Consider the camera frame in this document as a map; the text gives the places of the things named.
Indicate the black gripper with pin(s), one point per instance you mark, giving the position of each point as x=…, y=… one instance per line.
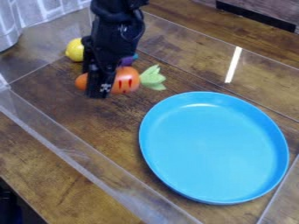
x=111, y=42

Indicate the orange toy carrot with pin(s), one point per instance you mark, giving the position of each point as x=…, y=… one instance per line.
x=129, y=80

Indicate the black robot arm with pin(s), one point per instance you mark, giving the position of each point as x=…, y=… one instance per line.
x=113, y=8

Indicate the blue round tray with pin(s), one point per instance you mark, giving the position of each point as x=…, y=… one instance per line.
x=214, y=147

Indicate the yellow toy lemon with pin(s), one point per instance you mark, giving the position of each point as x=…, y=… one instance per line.
x=75, y=49

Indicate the purple toy eggplant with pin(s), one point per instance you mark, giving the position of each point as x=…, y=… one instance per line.
x=127, y=61

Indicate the white checked curtain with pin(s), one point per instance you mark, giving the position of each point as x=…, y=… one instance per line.
x=23, y=13

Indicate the dark baseboard strip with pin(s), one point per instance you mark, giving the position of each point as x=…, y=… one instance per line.
x=278, y=23

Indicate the clear acrylic front barrier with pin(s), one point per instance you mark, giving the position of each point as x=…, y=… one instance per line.
x=153, y=208

